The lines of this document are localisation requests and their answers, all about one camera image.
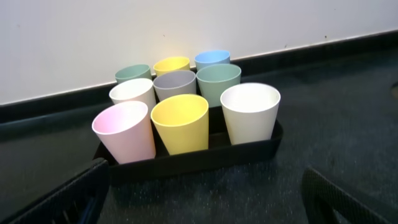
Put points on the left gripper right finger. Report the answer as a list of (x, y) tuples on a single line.
[(329, 205)]

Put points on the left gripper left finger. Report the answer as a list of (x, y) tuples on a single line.
[(62, 199)]

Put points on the pink cup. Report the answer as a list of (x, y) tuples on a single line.
[(124, 133)]

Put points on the white cup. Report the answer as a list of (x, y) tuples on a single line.
[(132, 90), (248, 115)]

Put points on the yellow cup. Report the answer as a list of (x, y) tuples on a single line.
[(183, 127), (171, 63)]

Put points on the black tray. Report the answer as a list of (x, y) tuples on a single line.
[(202, 161)]

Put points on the green cup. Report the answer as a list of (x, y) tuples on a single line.
[(217, 81), (132, 72)]

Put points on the grey cup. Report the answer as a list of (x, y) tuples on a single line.
[(174, 82)]

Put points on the blue cup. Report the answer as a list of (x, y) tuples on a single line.
[(211, 57)]

